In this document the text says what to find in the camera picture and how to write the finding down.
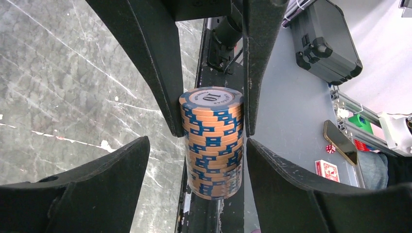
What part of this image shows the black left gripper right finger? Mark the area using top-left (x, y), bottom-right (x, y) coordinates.
top-left (246, 138), bottom-right (412, 233)

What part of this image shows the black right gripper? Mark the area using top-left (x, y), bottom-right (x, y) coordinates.
top-left (87, 0), bottom-right (288, 137)

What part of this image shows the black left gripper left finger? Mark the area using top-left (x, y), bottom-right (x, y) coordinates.
top-left (0, 136), bottom-right (150, 233)

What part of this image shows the orange poker chip stack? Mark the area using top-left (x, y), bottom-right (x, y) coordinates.
top-left (179, 86), bottom-right (244, 200)

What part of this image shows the red playing card deck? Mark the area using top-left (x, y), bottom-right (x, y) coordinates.
top-left (315, 160), bottom-right (340, 183)

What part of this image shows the loose red die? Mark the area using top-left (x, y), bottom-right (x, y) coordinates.
top-left (326, 144), bottom-right (337, 154)

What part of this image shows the black smartphone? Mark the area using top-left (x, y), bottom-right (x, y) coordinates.
top-left (323, 120), bottom-right (358, 166)

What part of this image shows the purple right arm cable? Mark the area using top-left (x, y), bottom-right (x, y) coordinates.
top-left (281, 0), bottom-right (318, 28)

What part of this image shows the aluminium frame rail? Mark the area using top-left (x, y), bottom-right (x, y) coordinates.
top-left (330, 90), bottom-right (412, 157)

